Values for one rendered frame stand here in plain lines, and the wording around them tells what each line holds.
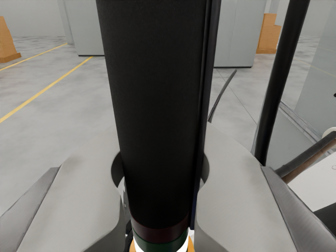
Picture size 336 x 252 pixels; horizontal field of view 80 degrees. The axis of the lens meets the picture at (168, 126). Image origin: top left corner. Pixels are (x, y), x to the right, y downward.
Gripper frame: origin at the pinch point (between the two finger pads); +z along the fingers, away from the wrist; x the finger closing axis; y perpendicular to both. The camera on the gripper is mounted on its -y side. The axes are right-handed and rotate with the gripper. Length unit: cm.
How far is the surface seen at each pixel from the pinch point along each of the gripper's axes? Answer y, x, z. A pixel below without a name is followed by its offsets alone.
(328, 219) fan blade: 12.7, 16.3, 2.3
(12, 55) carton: 140, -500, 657
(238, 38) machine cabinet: 77, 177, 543
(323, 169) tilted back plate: 24.3, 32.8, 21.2
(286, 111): 50, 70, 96
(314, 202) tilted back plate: 28.3, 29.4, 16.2
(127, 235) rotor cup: 27.2, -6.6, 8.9
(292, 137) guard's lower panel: 60, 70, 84
